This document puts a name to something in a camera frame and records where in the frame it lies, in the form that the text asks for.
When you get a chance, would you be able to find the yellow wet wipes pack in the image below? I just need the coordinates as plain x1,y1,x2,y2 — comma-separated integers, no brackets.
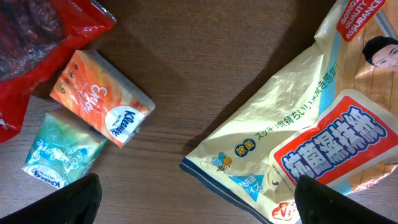
180,0,397,223

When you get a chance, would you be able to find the orange Kleenex tissue pack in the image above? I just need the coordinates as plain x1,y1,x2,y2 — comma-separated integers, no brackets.
50,50,155,147

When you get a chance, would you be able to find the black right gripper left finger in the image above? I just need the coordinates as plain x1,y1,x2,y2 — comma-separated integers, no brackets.
1,173,102,224

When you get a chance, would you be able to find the red candy bag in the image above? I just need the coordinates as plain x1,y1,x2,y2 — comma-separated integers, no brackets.
1,0,116,142

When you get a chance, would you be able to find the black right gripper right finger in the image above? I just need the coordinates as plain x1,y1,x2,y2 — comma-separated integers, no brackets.
294,175,397,224

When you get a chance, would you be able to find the green Kleenex tissue pack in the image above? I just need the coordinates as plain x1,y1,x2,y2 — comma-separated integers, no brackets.
22,107,108,189

